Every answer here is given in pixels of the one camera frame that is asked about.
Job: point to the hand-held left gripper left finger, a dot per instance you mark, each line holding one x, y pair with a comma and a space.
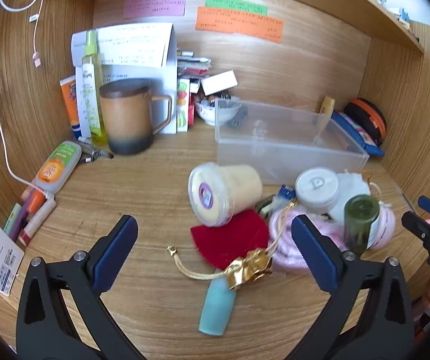
119, 247

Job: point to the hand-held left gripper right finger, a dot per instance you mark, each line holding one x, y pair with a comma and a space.
312, 251

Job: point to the green glass jar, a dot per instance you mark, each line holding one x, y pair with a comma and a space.
361, 225

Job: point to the white round jar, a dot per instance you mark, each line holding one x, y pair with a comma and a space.
316, 189

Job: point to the blue card pack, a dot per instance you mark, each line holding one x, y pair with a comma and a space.
285, 195

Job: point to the red velvet pouch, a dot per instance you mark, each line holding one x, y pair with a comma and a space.
233, 240

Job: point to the clear plastic storage box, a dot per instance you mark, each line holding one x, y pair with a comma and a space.
286, 150

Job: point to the cream candle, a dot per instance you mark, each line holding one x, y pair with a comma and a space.
222, 191

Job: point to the white red tube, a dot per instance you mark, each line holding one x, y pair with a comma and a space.
37, 223

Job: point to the orange lip balm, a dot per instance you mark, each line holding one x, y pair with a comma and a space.
35, 202

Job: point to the small metal tool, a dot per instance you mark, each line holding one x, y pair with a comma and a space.
97, 153

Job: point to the white bottle orange label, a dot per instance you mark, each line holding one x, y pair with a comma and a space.
55, 167

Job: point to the blue patchwork pencil case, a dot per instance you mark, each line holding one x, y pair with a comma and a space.
357, 133

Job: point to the teal plastic tube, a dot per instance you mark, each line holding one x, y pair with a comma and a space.
216, 307

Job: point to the green lip balm stick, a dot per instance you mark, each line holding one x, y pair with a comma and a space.
12, 217

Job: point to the black orange zip case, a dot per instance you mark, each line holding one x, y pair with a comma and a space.
368, 116

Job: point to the brown ceramic mug with lid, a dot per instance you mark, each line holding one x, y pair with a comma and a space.
125, 116

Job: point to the yellow lotion tube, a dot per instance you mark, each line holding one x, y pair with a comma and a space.
327, 105

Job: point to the orange sunscreen tube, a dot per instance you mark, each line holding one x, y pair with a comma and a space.
70, 105

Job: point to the fruit print box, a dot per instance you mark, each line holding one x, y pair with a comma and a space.
182, 105

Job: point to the white bowl of beads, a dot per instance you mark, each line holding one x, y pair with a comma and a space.
215, 110

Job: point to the small white cardboard box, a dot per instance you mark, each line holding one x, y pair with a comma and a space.
218, 82

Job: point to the white paper file box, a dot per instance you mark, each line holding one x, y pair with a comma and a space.
136, 45

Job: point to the wooden shelf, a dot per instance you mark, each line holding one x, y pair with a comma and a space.
368, 11

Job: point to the orange paper note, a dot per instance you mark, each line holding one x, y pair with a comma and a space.
237, 24

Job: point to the pink paper note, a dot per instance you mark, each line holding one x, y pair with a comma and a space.
155, 0

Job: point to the green paper note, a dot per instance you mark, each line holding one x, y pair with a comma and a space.
235, 5

